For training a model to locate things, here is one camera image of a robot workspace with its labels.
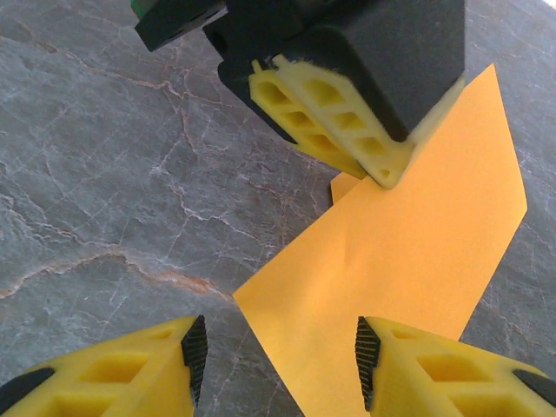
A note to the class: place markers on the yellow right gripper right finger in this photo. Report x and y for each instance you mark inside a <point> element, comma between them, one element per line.
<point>456,378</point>

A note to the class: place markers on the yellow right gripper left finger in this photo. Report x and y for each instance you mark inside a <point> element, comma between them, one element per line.
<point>87,382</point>

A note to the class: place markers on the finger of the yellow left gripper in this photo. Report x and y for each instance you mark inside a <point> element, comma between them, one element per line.
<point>313,143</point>
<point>393,171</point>

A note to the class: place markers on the orange paper sheet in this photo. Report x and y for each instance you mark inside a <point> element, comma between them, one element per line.
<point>391,260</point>

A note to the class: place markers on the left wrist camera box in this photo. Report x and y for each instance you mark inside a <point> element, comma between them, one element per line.
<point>174,21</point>

